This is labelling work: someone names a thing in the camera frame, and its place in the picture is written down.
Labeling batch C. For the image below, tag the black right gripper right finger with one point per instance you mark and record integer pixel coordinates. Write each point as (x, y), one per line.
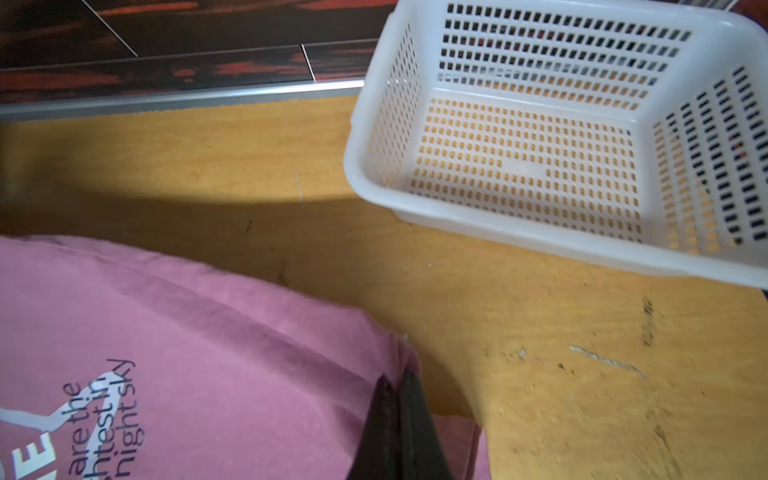
(421, 454)

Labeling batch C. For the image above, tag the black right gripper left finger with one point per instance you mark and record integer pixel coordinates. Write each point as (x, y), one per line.
(378, 455)

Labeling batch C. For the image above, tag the magenta t-shirt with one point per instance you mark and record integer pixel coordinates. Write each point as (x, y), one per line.
(120, 363)

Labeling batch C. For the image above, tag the white perforated plastic basket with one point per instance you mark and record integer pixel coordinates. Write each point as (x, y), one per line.
(629, 134)

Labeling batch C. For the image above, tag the aluminium back floor rail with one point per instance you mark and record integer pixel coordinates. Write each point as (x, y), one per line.
(49, 110)

